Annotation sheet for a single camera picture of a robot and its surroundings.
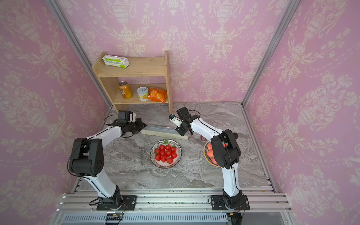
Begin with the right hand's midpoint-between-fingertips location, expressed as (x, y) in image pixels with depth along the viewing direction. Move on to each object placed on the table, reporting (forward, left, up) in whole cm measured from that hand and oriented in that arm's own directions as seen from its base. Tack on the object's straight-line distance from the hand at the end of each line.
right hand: (181, 127), depth 96 cm
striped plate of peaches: (-18, -17, -5) cm, 25 cm away
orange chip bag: (+12, +14, +19) cm, 27 cm away
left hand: (+2, +23, +3) cm, 24 cm away
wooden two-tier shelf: (+19, +30, +21) cm, 41 cm away
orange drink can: (+15, +34, +23) cm, 44 cm away
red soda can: (-6, -15, -6) cm, 17 cm away
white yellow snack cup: (+14, +24, +20) cm, 34 cm away
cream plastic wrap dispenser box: (-4, +9, +2) cm, 11 cm away
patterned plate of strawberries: (-17, +11, -5) cm, 20 cm away
